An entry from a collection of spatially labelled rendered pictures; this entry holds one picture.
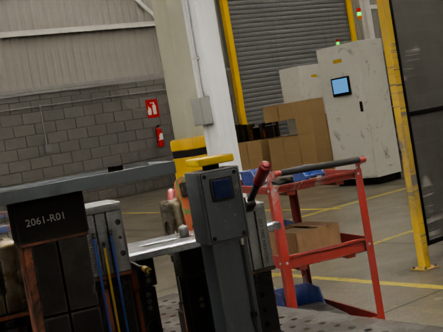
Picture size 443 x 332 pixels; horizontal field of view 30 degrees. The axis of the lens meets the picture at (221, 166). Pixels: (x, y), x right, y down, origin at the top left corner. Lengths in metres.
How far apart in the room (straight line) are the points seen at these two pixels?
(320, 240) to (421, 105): 2.38
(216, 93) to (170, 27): 3.28
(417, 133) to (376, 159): 5.77
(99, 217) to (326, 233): 2.43
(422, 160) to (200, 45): 1.72
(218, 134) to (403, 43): 1.42
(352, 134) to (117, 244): 10.47
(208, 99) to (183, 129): 3.25
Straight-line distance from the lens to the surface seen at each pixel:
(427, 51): 6.01
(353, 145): 11.79
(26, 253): 1.19
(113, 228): 1.37
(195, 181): 1.25
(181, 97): 8.62
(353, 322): 1.98
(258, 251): 1.46
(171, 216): 1.78
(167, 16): 8.70
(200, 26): 5.47
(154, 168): 1.19
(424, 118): 5.89
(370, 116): 11.56
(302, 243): 3.65
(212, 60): 5.48
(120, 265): 1.38
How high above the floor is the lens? 1.21
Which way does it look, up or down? 3 degrees down
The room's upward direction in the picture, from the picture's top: 10 degrees counter-clockwise
